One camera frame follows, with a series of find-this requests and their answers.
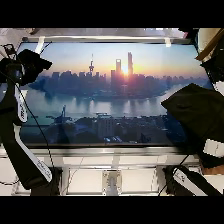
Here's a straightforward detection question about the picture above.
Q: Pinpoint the black garment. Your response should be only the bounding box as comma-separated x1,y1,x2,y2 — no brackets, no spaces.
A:
160,82,224,168

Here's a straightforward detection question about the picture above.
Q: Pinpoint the black cable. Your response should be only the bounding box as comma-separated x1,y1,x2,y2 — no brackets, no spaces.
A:
157,154,191,196
13,79,58,168

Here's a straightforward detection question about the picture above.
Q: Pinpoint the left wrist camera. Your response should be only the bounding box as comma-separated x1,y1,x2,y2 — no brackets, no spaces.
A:
2,43,18,60

